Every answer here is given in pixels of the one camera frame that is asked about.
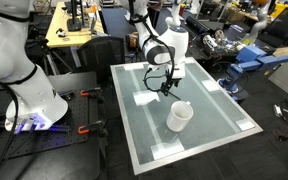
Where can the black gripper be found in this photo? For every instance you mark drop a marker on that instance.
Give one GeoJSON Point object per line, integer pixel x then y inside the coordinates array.
{"type": "Point", "coordinates": [172, 80]}

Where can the black pen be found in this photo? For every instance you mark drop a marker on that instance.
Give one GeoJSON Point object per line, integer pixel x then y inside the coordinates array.
{"type": "Point", "coordinates": [175, 96]}

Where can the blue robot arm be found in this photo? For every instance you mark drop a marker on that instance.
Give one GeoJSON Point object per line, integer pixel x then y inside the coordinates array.
{"type": "Point", "coordinates": [254, 58]}

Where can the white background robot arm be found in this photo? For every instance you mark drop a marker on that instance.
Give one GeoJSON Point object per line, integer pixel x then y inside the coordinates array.
{"type": "Point", "coordinates": [259, 20]}

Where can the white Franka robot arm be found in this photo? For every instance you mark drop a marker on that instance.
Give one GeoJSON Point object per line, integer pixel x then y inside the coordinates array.
{"type": "Point", "coordinates": [24, 93]}

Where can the white ceramic mug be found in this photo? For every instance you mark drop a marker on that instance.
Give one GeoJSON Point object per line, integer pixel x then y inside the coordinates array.
{"type": "Point", "coordinates": [177, 123]}

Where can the white tape patch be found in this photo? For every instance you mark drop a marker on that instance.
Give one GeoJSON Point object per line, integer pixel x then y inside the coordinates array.
{"type": "Point", "coordinates": [134, 66]}
{"type": "Point", "coordinates": [167, 149]}
{"type": "Point", "coordinates": [145, 98]}
{"type": "Point", "coordinates": [210, 85]}
{"type": "Point", "coordinates": [245, 125]}

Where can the black mesh chair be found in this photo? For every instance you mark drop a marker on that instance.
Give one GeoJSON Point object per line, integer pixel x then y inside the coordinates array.
{"type": "Point", "coordinates": [100, 56]}

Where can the orange black bar clamp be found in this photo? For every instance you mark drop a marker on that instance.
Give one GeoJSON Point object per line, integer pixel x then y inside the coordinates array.
{"type": "Point", "coordinates": [92, 127]}
{"type": "Point", "coordinates": [92, 92]}

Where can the white power adapter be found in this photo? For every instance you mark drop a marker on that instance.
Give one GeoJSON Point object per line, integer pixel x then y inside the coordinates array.
{"type": "Point", "coordinates": [278, 110]}

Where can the black monitor stand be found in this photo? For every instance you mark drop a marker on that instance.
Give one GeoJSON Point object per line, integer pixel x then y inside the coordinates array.
{"type": "Point", "coordinates": [74, 23]}

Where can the black tripod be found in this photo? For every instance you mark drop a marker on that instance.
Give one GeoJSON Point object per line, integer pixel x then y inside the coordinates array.
{"type": "Point", "coordinates": [47, 55]}

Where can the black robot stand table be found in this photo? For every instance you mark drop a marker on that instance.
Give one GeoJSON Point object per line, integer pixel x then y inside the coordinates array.
{"type": "Point", "coordinates": [67, 166]}

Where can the wooden desk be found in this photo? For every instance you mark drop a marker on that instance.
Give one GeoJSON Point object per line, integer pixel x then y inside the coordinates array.
{"type": "Point", "coordinates": [59, 23]}

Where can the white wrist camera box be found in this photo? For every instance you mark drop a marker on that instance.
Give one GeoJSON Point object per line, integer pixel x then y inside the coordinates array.
{"type": "Point", "coordinates": [180, 70]}

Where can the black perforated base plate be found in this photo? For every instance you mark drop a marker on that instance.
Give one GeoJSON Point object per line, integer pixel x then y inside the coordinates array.
{"type": "Point", "coordinates": [34, 146]}

